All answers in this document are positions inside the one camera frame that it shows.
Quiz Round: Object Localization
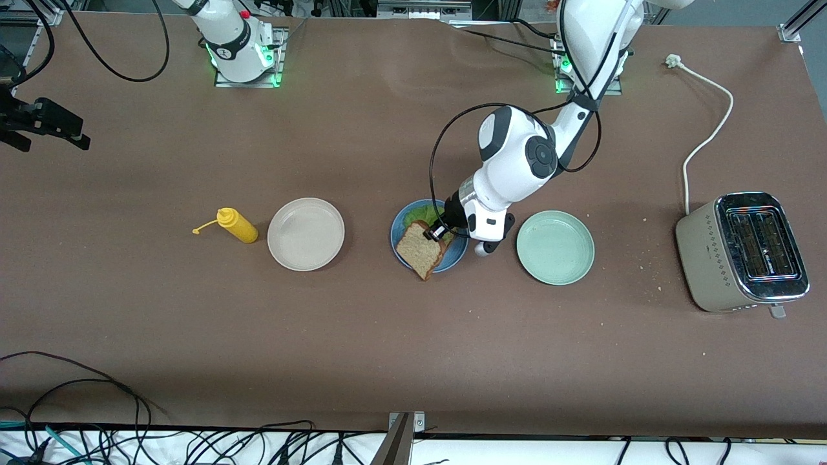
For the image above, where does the green lettuce leaf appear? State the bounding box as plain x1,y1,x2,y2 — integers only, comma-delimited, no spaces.
403,203,453,234

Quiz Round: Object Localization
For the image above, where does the yellow mustard squeeze bottle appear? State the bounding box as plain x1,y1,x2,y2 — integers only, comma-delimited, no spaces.
193,207,259,244

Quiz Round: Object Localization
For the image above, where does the blue round plate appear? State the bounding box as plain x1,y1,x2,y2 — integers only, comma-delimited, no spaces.
390,198,469,274

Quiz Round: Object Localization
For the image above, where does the pale green round plate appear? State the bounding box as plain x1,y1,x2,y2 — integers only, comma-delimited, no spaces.
516,210,596,286

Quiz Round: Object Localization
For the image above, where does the beige round plate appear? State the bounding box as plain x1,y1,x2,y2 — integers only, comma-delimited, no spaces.
267,197,346,272

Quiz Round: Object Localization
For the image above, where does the brown table cover sheet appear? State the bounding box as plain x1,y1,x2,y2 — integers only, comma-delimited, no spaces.
0,12,827,441

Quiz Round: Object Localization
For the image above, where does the grey equipment box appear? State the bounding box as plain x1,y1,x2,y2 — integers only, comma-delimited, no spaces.
377,0,474,19

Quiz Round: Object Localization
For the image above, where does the grey metal bar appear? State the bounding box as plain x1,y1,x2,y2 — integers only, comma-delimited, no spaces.
370,413,414,465

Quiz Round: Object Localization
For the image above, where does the beige chrome toaster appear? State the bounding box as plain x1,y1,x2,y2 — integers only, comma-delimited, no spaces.
675,191,811,320

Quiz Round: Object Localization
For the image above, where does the aluminium frame profile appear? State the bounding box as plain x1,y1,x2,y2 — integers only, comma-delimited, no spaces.
0,8,63,91
779,0,827,43

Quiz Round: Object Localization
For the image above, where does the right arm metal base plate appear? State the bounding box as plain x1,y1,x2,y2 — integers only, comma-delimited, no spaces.
215,29,286,88

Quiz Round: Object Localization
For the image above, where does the black base cable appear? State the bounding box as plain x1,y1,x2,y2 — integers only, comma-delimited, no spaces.
460,28,569,57
504,18,564,39

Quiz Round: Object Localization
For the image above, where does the silver corner bracket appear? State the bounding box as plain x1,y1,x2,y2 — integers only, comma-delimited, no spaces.
388,411,426,432

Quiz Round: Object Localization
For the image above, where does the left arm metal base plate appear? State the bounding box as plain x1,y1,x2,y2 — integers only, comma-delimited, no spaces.
554,36,622,96

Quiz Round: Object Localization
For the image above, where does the long looped black cable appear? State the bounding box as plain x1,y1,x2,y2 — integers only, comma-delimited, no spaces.
0,351,153,448

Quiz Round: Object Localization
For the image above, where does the white toaster power cable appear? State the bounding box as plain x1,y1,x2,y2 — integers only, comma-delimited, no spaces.
665,54,735,217

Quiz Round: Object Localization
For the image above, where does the teal cable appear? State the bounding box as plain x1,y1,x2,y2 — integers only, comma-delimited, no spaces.
0,421,88,465

